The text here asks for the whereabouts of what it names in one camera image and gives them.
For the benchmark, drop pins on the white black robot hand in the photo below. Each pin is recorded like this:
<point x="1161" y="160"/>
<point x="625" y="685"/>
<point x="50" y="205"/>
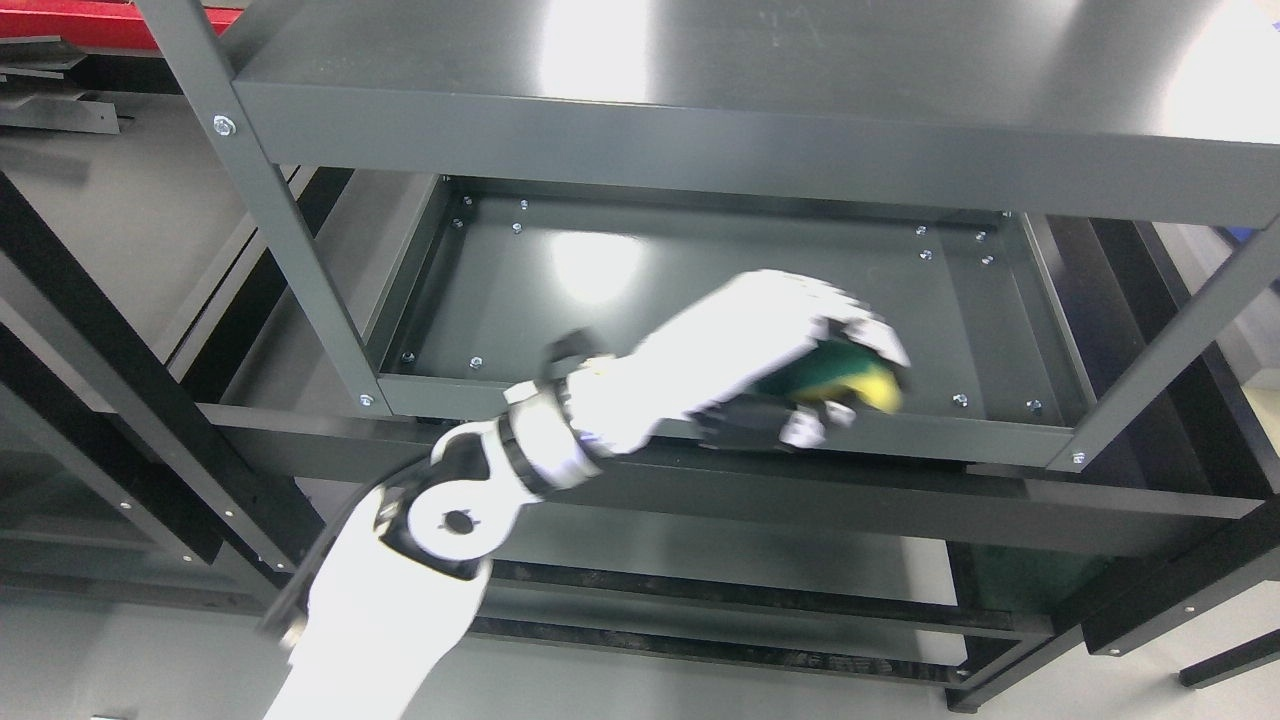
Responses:
<point x="700" y="366"/>

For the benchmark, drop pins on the green yellow sponge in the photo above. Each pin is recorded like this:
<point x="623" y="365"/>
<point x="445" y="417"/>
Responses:
<point x="840" y="372"/>

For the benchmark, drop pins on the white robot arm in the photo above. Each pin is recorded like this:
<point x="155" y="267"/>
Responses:
<point x="390" y="589"/>

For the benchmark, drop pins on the dark metal shelf rack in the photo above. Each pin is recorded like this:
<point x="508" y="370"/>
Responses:
<point x="340" y="229"/>

